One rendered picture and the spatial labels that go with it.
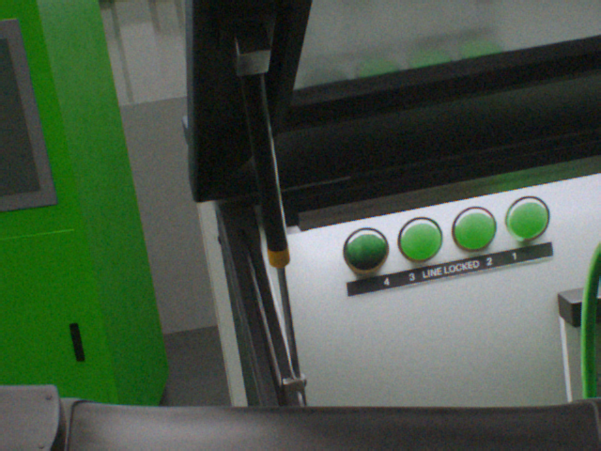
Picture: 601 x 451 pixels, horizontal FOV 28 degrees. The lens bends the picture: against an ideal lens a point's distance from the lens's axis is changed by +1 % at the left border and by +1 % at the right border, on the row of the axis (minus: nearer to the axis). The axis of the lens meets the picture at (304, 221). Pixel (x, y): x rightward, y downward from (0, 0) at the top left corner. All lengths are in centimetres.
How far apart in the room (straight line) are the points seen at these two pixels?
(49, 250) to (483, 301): 238
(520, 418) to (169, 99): 431
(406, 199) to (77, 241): 239
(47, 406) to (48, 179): 291
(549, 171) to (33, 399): 77
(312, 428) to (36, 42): 287
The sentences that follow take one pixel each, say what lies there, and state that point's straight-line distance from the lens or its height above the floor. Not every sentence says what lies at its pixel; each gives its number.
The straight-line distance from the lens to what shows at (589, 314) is 124.
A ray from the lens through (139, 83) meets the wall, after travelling 490.
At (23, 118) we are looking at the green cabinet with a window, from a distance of 348.
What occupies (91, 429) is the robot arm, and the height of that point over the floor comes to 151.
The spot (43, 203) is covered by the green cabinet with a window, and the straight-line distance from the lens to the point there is 353.
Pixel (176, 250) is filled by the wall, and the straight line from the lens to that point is 504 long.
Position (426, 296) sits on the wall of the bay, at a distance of 129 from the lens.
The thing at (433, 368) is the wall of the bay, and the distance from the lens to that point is 133.
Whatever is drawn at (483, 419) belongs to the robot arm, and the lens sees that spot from 64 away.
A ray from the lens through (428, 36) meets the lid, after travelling 99.
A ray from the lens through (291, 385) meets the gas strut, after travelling 112.
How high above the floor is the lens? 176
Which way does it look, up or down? 16 degrees down
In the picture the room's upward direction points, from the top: 9 degrees counter-clockwise
